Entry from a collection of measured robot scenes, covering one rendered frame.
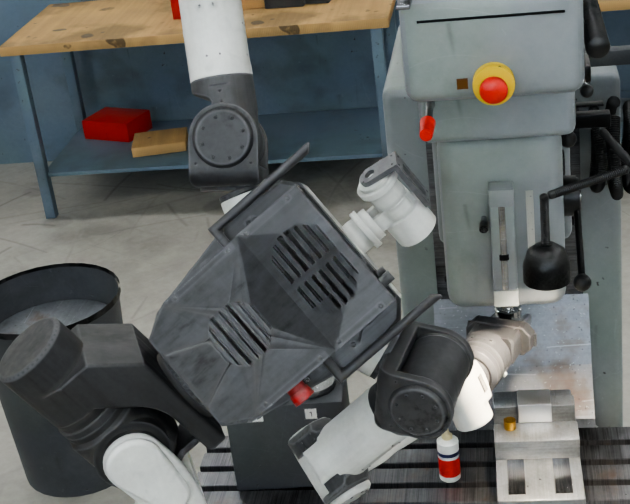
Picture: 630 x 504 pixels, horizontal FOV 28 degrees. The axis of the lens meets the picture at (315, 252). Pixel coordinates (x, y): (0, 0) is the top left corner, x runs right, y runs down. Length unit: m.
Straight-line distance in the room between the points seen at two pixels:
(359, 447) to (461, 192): 0.47
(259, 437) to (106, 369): 0.69
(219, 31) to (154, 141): 4.45
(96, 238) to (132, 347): 4.20
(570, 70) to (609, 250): 0.83
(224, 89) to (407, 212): 0.31
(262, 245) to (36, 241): 4.48
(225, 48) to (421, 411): 0.57
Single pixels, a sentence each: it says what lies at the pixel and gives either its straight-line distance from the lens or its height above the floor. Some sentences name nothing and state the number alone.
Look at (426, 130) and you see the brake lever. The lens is 1.83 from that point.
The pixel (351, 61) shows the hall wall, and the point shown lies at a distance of 6.50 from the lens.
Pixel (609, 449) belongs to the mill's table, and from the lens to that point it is 2.46.
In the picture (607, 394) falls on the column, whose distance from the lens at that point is 2.79.
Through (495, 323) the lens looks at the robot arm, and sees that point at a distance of 2.21.
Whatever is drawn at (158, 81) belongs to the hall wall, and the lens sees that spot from 6.71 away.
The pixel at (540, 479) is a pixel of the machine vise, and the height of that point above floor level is 1.00.
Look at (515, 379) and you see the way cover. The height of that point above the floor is 0.94.
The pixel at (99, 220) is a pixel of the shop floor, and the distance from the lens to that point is 6.15.
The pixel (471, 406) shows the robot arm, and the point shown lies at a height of 1.22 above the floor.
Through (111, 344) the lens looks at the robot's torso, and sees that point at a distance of 1.77.
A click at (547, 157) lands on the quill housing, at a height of 1.58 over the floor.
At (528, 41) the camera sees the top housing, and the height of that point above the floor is 1.82.
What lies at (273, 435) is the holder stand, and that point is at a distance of 2.35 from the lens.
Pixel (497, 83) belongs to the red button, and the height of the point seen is 1.77.
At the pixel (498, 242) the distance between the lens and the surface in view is 2.05.
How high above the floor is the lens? 2.35
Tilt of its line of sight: 25 degrees down
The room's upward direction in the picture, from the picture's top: 7 degrees counter-clockwise
